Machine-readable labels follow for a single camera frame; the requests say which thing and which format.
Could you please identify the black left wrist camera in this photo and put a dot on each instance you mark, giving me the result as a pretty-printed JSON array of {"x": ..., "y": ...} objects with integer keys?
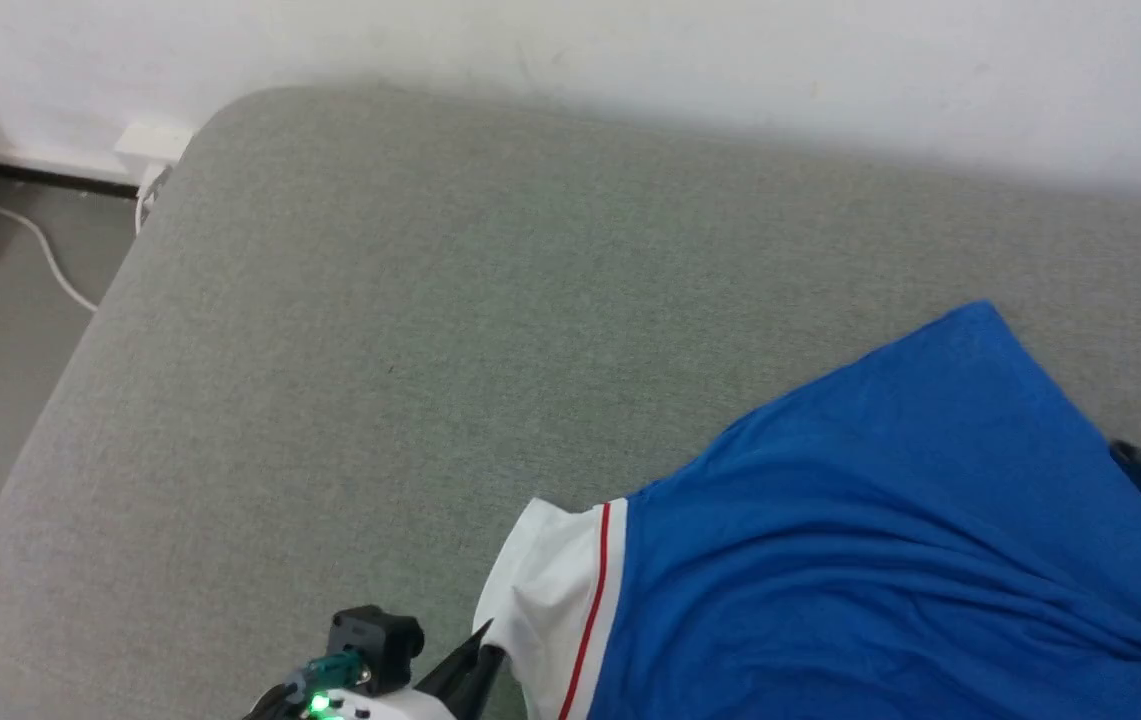
[{"x": 375, "y": 640}]

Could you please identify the blue white red-striped garment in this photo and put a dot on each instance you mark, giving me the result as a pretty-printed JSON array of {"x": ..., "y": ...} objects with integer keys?
[{"x": 880, "y": 540}]

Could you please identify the grey-green fabric sofa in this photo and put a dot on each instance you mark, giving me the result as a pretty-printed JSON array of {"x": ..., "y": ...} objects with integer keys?
[{"x": 380, "y": 320}]

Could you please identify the black skirting strip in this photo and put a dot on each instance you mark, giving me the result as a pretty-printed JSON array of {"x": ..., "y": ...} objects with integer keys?
[{"x": 40, "y": 175}]

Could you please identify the white wall socket box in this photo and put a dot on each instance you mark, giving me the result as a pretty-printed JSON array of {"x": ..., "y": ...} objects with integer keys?
[{"x": 155, "y": 142}]

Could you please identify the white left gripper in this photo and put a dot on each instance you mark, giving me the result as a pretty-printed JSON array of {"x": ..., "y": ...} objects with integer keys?
[{"x": 380, "y": 705}]

